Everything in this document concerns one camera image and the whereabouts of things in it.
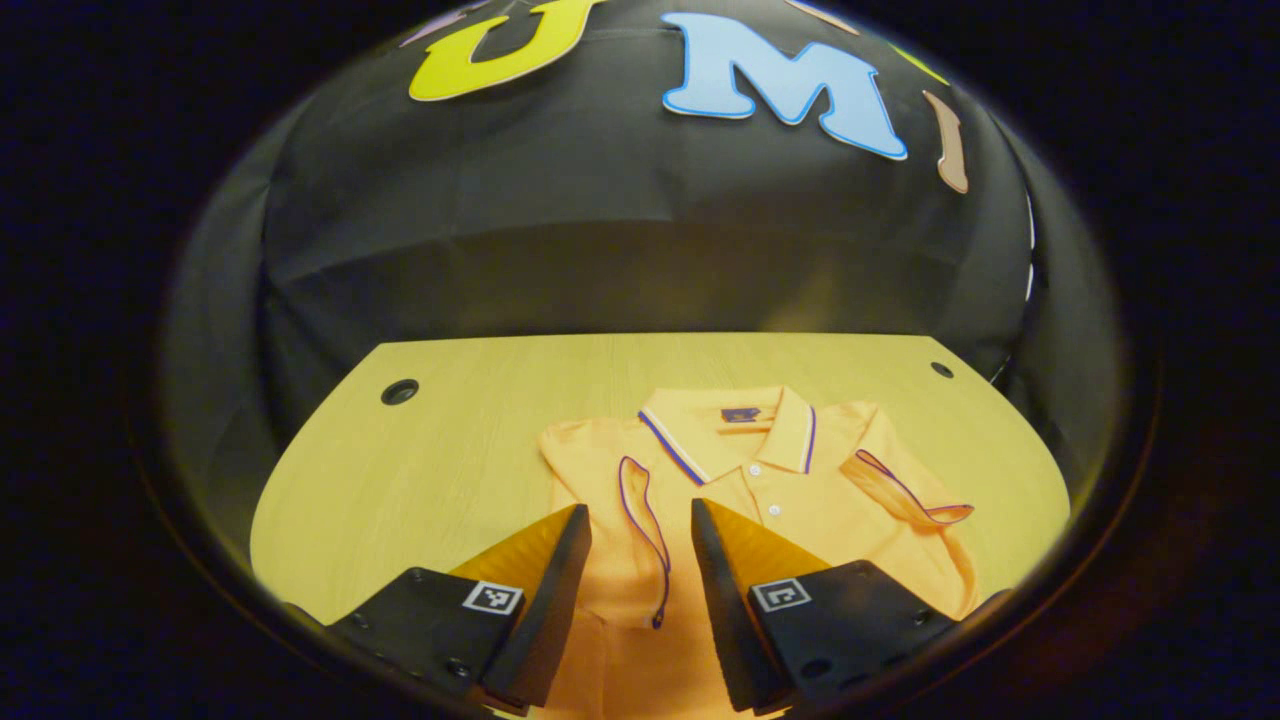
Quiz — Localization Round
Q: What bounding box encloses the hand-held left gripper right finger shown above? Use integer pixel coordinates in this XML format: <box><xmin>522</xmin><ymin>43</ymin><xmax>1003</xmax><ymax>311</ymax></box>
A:
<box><xmin>690</xmin><ymin>498</ymin><xmax>961</xmax><ymax>715</ymax></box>

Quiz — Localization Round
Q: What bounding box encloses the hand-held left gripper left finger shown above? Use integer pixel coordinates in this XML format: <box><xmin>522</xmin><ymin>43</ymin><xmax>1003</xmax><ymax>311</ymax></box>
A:
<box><xmin>325</xmin><ymin>503</ymin><xmax>593</xmax><ymax>711</ymax></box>

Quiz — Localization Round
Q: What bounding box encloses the orange T-shirt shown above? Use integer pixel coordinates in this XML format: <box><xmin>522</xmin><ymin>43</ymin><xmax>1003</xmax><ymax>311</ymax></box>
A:
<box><xmin>535</xmin><ymin>385</ymin><xmax>979</xmax><ymax>720</ymax></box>

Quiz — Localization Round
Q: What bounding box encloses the black backdrop cloth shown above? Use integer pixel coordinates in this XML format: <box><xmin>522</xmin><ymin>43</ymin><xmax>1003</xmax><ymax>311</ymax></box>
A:
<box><xmin>160</xmin><ymin>0</ymin><xmax>1126</xmax><ymax>501</ymax></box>

